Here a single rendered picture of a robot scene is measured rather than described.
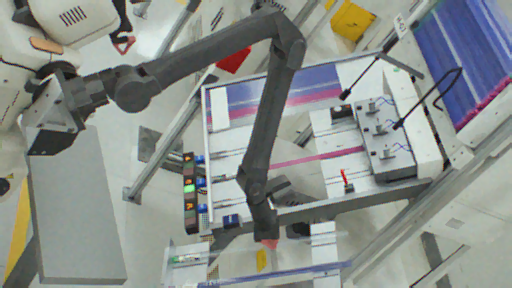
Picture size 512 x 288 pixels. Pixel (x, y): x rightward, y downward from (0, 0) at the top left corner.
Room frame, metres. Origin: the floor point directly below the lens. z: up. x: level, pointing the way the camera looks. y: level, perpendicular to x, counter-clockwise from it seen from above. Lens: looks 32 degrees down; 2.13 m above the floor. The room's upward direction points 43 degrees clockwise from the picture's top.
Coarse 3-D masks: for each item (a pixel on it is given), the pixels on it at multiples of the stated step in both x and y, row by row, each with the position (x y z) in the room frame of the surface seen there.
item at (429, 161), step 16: (384, 80) 2.20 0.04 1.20; (400, 80) 2.14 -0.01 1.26; (400, 96) 2.07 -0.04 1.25; (416, 96) 2.08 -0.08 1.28; (400, 112) 2.00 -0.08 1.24; (416, 112) 2.01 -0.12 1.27; (416, 128) 1.95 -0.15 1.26; (416, 144) 1.88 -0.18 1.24; (432, 144) 1.89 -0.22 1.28; (416, 160) 1.83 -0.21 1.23; (432, 160) 1.83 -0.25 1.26; (432, 176) 1.86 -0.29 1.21
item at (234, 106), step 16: (256, 80) 2.14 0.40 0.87; (304, 80) 2.17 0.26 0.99; (320, 80) 2.19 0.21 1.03; (336, 80) 2.20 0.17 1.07; (208, 96) 2.03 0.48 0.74; (224, 96) 2.04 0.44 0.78; (240, 96) 2.06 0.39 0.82; (256, 96) 2.07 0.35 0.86; (288, 96) 2.09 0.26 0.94; (304, 96) 2.10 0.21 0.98; (320, 96) 2.11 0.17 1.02; (336, 96) 2.12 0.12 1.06; (208, 112) 1.96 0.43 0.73; (224, 112) 1.97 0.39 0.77; (240, 112) 1.98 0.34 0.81; (256, 112) 2.00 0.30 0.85; (288, 112) 2.02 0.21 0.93; (304, 112) 2.04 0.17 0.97; (208, 128) 1.89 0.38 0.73; (224, 128) 1.91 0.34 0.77
